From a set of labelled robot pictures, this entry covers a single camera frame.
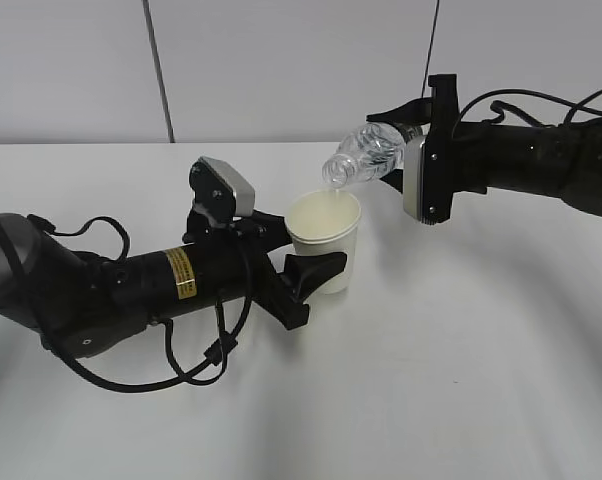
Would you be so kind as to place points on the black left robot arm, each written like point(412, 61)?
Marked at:
point(91, 302)

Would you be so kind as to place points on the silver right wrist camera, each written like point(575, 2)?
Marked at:
point(427, 189)

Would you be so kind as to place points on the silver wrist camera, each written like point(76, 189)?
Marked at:
point(221, 193)
point(427, 189)

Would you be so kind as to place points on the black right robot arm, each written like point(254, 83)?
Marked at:
point(511, 151)

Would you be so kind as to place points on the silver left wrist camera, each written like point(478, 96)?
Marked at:
point(221, 193)

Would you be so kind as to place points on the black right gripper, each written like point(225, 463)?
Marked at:
point(440, 112)

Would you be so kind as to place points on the clear water bottle green label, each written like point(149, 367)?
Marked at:
point(369, 152)

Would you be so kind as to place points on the white paper cup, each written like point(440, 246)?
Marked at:
point(324, 222)

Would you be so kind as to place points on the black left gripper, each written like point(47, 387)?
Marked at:
point(233, 262)

